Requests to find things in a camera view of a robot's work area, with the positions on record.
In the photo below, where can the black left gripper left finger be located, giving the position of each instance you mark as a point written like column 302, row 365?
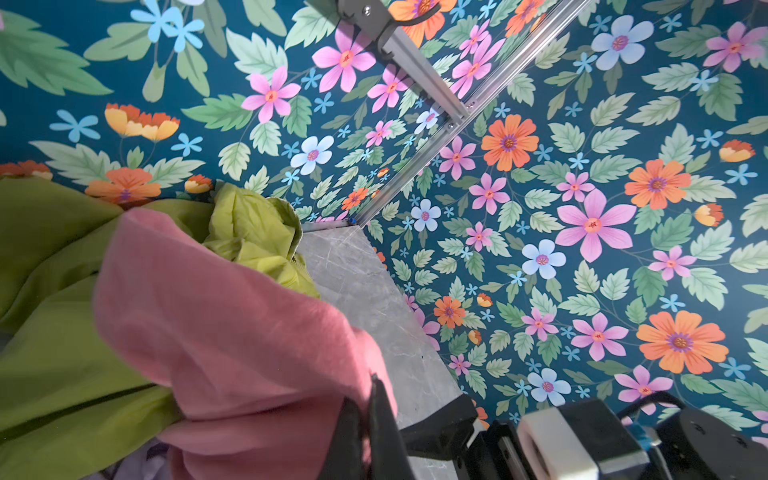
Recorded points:
column 344, row 460

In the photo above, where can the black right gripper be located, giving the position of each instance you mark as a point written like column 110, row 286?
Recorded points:
column 583, row 440

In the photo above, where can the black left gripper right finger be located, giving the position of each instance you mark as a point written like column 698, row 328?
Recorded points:
column 389, row 459

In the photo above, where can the pink cloth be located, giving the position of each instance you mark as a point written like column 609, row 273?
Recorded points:
column 258, row 371

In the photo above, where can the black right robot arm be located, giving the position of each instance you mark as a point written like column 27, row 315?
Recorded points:
column 655, row 437

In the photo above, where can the lime green jacket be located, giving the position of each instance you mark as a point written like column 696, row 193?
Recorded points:
column 69, row 406

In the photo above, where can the aluminium frame post back left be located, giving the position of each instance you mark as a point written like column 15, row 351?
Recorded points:
column 554, row 22

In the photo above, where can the aluminium frame left rail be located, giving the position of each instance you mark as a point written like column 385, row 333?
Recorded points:
column 388, row 34

